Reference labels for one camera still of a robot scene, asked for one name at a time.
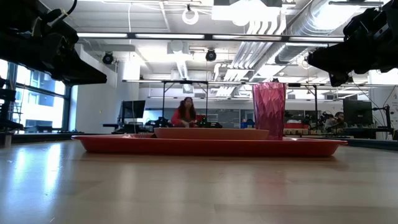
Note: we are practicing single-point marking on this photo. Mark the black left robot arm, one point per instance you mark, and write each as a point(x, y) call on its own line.
point(12, 37)

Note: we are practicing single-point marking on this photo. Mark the long ceiling light strip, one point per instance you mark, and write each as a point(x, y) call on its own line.
point(168, 36)

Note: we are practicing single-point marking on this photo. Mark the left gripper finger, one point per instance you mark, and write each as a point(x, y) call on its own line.
point(77, 74)

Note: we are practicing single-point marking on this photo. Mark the red plastic tray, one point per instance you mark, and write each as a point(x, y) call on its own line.
point(202, 147)

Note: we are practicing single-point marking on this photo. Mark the small black robot arm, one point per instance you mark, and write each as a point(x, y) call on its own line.
point(210, 124)
point(161, 122)

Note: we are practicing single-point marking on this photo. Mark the black equipment stand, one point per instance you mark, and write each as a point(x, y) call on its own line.
point(9, 124)

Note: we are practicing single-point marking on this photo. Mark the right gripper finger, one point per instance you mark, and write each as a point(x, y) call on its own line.
point(335, 57)

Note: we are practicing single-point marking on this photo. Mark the person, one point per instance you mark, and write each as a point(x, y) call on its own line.
point(185, 109)
point(339, 116)

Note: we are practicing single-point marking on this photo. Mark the pink faceted cup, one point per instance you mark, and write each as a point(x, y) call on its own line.
point(269, 109)

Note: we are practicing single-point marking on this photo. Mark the silver ventilation duct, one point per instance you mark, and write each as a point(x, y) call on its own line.
point(298, 37)

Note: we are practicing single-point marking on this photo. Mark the black ceiling spotlight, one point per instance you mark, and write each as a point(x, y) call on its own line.
point(108, 58)
point(211, 55)

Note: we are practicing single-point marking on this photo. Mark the black aluminium table frame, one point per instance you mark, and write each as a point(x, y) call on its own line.
point(379, 144)

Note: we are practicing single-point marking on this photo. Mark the large window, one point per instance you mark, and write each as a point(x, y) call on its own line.
point(40, 105)

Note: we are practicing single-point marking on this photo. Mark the black computer monitor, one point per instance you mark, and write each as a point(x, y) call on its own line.
point(133, 109)
point(357, 112)

